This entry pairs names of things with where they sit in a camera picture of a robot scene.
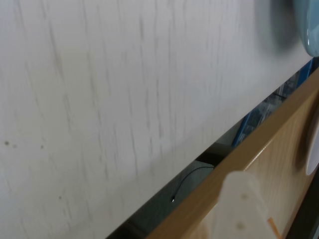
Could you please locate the light wooden desk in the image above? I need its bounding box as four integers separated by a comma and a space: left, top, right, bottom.
146, 67, 319, 239

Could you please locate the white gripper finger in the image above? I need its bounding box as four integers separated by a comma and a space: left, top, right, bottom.
205, 170, 270, 239

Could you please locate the thin black wire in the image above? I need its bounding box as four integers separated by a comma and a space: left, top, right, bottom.
171, 166, 215, 202

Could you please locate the blue plastic object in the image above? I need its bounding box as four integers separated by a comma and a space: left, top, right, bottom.
233, 58, 315, 146

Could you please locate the light blue dish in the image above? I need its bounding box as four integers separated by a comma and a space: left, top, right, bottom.
293, 0, 319, 57

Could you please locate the white round object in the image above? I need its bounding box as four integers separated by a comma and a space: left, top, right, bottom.
306, 119, 319, 176

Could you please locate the thin orange strip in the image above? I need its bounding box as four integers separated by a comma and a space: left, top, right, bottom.
267, 218, 282, 237

